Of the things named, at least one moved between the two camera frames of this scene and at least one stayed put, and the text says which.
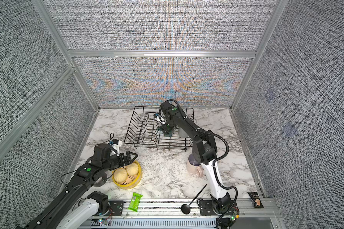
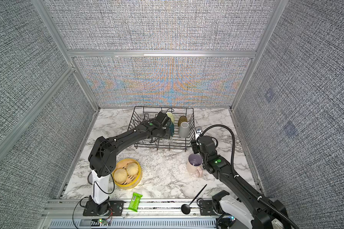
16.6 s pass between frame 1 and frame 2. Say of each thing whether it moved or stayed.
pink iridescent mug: stayed
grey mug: stayed
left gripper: moved
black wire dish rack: stayed
